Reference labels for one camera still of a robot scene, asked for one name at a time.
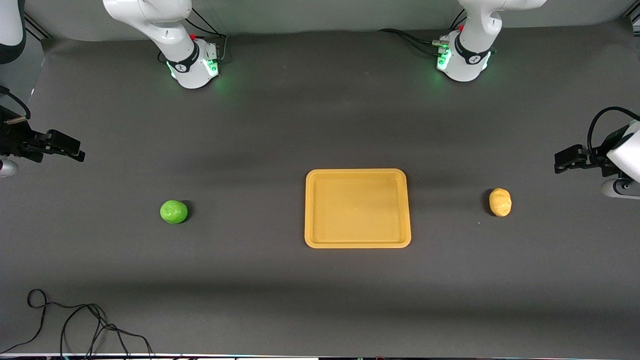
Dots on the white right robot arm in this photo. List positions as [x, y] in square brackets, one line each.
[165, 25]

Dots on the green apple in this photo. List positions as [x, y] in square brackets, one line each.
[173, 212]

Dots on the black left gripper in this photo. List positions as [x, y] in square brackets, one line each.
[598, 159]

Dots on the aluminium frame rail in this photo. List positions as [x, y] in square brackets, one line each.
[37, 29]
[631, 19]

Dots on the yellow potato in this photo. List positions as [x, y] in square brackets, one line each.
[500, 202]

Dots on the dark grey table mat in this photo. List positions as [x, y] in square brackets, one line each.
[320, 125]

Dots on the yellow plastic tray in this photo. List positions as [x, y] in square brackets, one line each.
[357, 210]

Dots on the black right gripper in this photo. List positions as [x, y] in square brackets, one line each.
[14, 140]

